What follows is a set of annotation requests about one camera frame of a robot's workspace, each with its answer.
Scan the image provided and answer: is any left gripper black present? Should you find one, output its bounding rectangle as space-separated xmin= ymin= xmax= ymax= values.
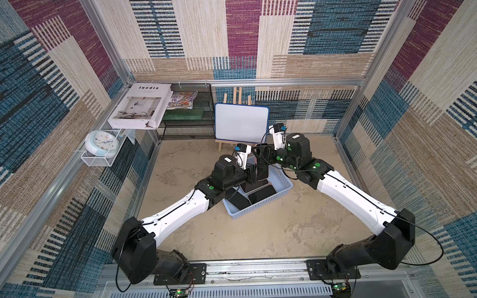
xmin=221 ymin=163 xmax=266 ymax=192

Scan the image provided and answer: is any dark reddish phone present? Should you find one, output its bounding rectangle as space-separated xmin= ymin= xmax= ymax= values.
xmin=240 ymin=179 xmax=269 ymax=194

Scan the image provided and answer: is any blue plastic storage basket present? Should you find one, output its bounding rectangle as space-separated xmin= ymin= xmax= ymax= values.
xmin=222 ymin=166 xmax=293 ymax=219

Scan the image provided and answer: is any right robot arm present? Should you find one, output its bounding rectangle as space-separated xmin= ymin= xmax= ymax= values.
xmin=252 ymin=134 xmax=415 ymax=278

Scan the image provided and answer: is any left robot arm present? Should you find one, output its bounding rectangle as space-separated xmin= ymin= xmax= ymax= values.
xmin=111 ymin=155 xmax=268 ymax=284

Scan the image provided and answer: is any black phone front right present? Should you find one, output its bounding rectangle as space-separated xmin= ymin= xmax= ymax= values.
xmin=248 ymin=185 xmax=277 ymax=204

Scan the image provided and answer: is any black phone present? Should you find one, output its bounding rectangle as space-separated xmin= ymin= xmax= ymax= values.
xmin=226 ymin=189 xmax=252 ymax=211
xmin=248 ymin=185 xmax=277 ymax=204

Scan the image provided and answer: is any black phone front left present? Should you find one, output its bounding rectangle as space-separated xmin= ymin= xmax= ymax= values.
xmin=226 ymin=189 xmax=252 ymax=211

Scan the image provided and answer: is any white book box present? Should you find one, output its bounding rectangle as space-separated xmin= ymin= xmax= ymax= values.
xmin=108 ymin=83 xmax=173 ymax=130

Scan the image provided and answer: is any wooden easel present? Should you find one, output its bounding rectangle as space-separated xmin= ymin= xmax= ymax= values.
xmin=214 ymin=87 xmax=252 ymax=151

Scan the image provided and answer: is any colourful snack packet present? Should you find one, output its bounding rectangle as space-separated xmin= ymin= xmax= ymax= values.
xmin=166 ymin=91 xmax=198 ymax=110

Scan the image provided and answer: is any white round clock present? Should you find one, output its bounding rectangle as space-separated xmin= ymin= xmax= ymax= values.
xmin=84 ymin=130 xmax=120 ymax=158

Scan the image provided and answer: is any clear acrylic shelf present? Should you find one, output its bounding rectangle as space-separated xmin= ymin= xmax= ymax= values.
xmin=74 ymin=129 xmax=136 ymax=167

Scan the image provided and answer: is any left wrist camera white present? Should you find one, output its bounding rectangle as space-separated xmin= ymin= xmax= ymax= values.
xmin=235 ymin=143 xmax=252 ymax=170

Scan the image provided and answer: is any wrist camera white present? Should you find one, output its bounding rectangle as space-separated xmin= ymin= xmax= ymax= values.
xmin=268 ymin=123 xmax=286 ymax=150
xmin=235 ymin=143 xmax=252 ymax=170

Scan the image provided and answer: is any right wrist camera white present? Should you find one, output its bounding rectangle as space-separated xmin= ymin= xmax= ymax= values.
xmin=268 ymin=123 xmax=286 ymax=150

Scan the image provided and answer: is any white whiteboard blue frame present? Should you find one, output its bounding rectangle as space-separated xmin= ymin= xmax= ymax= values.
xmin=215 ymin=103 xmax=270 ymax=144

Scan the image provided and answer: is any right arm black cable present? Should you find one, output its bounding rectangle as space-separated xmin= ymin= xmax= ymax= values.
xmin=260 ymin=156 xmax=445 ymax=267

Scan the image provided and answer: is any black wire rack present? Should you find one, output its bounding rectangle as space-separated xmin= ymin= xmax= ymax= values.
xmin=157 ymin=83 xmax=215 ymax=141

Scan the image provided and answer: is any aluminium front rail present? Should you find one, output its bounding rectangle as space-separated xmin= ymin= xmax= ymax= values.
xmin=93 ymin=257 xmax=424 ymax=298

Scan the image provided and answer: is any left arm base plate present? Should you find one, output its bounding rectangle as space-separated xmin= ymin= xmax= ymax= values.
xmin=154 ymin=263 xmax=207 ymax=286

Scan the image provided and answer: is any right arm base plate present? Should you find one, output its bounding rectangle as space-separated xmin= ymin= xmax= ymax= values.
xmin=305 ymin=258 xmax=361 ymax=281

